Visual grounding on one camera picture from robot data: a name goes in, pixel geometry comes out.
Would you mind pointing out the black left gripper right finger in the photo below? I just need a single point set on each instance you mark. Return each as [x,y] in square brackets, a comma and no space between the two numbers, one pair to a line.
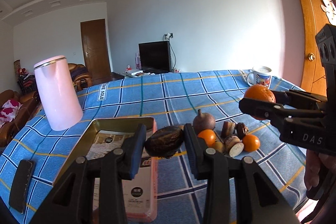
[257,198]

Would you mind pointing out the purple mangosteen fruit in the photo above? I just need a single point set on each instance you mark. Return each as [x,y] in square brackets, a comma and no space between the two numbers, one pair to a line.
[203,121]

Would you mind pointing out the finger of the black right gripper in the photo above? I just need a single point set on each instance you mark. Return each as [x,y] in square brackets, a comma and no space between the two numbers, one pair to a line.
[274,112]
[301,99]

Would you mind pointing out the blue plaid tablecloth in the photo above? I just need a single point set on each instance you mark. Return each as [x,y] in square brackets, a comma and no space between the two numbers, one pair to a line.
[171,99]

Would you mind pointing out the brown date piece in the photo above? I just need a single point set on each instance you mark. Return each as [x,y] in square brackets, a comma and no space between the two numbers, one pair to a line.
[228,129]

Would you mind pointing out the small orange tangerine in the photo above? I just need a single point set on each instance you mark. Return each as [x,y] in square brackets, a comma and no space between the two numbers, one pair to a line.
[209,136]
[251,143]

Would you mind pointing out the low tv cabinet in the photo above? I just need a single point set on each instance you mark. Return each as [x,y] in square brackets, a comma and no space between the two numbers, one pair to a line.
[134,73]

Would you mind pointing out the large orange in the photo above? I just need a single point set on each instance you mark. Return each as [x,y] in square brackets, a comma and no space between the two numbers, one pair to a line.
[261,93]

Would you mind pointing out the light wooden near door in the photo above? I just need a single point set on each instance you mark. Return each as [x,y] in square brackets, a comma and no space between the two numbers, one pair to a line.
[316,13]

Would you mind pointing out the brown leather sofa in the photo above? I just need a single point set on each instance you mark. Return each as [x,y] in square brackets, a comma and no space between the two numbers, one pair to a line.
[29,102]

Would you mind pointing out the black smartphone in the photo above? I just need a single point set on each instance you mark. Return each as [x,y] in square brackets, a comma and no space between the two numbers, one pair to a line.
[21,184]

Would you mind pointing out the colourful printed white mug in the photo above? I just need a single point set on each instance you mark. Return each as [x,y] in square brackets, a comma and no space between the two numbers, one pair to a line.
[260,76]

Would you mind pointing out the dark brown far door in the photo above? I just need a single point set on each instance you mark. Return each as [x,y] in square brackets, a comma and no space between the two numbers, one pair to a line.
[95,50]

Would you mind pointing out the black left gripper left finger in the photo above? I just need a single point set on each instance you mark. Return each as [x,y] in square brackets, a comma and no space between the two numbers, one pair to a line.
[71,199]

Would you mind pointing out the black television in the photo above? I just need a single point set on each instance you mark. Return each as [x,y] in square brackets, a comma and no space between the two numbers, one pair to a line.
[155,56]

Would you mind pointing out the brown leather armchair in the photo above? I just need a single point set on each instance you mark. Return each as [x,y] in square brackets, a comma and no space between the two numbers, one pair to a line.
[80,76]

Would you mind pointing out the pink floral cushion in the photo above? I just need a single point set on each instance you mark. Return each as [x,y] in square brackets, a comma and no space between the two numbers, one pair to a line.
[9,111]

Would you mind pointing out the paper leaflet in tin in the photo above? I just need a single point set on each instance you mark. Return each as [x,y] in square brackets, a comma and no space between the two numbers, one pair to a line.
[106,141]

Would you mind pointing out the dark brown chestnut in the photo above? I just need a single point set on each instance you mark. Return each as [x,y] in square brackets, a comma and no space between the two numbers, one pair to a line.
[165,142]

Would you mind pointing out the small yellow kumquat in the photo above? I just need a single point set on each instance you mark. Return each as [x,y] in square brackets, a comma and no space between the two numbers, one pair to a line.
[219,146]

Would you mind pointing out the pink electric kettle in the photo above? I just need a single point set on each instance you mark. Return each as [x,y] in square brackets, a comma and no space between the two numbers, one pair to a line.
[57,93]

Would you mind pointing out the right human hand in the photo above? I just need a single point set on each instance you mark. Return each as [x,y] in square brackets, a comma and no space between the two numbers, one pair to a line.
[314,162]

